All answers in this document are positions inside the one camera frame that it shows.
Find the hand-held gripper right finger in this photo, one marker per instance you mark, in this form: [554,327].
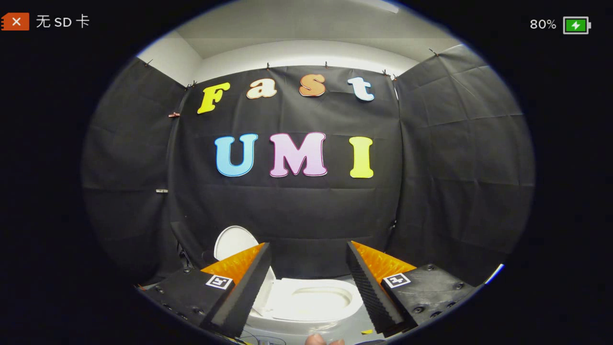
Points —
[368,292]

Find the white toilet seat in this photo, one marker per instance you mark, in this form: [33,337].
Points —
[287,299]

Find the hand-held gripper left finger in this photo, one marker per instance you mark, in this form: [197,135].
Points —
[250,287]

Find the white toilet lid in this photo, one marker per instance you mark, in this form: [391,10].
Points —
[234,242]

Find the white toilet with tank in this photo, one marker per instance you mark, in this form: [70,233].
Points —
[297,329]

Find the black backdrop cloth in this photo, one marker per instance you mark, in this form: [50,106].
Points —
[306,211]

